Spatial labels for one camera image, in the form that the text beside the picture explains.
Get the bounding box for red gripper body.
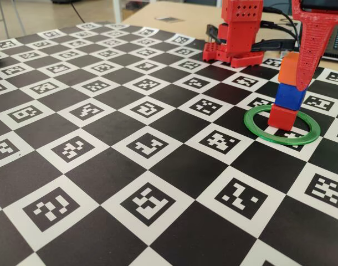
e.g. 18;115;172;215
300;0;338;13

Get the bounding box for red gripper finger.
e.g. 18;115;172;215
291;0;338;91

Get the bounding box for orange cube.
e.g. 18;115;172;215
278;52;301;85

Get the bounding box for blue cube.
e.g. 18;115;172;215
274;82;308;111

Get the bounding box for red cube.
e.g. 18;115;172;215
268;104;298;131

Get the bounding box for cardboard box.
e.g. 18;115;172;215
122;7;138;21

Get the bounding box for white table leg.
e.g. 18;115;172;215
112;0;122;24

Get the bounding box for black white marker checkerboard mat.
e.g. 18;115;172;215
0;22;338;266

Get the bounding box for black clamp handle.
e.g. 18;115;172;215
250;38;300;54

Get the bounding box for black motor cable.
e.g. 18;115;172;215
206;24;223;45

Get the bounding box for green plastic ring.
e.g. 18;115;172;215
243;105;321;146

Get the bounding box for grey metal furniture frame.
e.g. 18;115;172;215
0;0;26;40

